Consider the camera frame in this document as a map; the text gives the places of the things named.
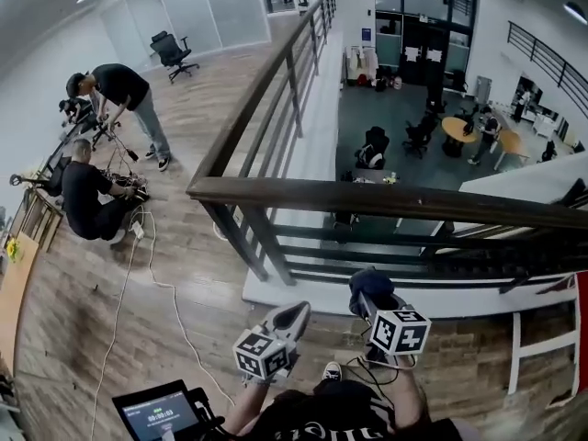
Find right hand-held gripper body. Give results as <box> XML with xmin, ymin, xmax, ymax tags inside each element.
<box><xmin>357</xmin><ymin>292</ymin><xmax>433</xmax><ymax>368</ymax></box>

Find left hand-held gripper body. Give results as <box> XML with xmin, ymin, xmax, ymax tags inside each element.
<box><xmin>232</xmin><ymin>312</ymin><xmax>300</xmax><ymax>383</ymax></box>

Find dark blue cloth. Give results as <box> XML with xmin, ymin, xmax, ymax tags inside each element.
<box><xmin>347</xmin><ymin>267</ymin><xmax>397</xmax><ymax>317</ymax></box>

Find dark wooden handrail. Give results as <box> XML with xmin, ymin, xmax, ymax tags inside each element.
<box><xmin>186</xmin><ymin>0</ymin><xmax>588</xmax><ymax>232</ymax></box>

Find person's right forearm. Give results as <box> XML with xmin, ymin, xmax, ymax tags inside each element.
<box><xmin>392</xmin><ymin>358</ymin><xmax>432</xmax><ymax>427</ymax></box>

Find person's left forearm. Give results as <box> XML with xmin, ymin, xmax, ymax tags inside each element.
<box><xmin>222</xmin><ymin>378</ymin><xmax>277</xmax><ymax>436</ymax></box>

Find black metal railing bars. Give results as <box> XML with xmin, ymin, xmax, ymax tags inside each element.
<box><xmin>197</xmin><ymin>0</ymin><xmax>588</xmax><ymax>289</ymax></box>

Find person's black shirt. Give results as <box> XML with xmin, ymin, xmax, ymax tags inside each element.
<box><xmin>250</xmin><ymin>378</ymin><xmax>465</xmax><ymax>441</ymax></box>

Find black tablet screen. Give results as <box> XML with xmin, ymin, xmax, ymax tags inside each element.
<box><xmin>111</xmin><ymin>379</ymin><xmax>204</xmax><ymax>441</ymax></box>

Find round wooden table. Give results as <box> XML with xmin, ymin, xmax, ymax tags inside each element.
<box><xmin>441</xmin><ymin>116</ymin><xmax>480</xmax><ymax>159</ymax></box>
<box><xmin>492</xmin><ymin>128</ymin><xmax>530</xmax><ymax>172</ymax></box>

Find light wooden desk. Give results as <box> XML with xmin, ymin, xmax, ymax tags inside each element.
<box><xmin>0</xmin><ymin>235</ymin><xmax>41</xmax><ymax>363</ymax></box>

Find white clothes rack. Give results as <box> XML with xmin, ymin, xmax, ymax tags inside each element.
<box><xmin>343</xmin><ymin>45</ymin><xmax>379</xmax><ymax>87</ymax></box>

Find black metal balcony railing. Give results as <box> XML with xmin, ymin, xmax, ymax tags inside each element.
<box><xmin>506</xmin><ymin>19</ymin><xmax>588</xmax><ymax>119</ymax></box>

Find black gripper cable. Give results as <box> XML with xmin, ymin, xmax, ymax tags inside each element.
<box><xmin>345</xmin><ymin>355</ymin><xmax>417</xmax><ymax>388</ymax></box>

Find white floor cable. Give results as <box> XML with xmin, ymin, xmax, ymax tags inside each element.
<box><xmin>89</xmin><ymin>207</ymin><xmax>236</xmax><ymax>441</ymax></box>

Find white metal frame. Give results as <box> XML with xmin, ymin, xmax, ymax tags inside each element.
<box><xmin>506</xmin><ymin>273</ymin><xmax>581</xmax><ymax>395</ymax></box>

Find pile of black cables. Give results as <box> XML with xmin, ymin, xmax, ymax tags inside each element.
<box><xmin>104</xmin><ymin>172</ymin><xmax>152</xmax><ymax>203</ymax></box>

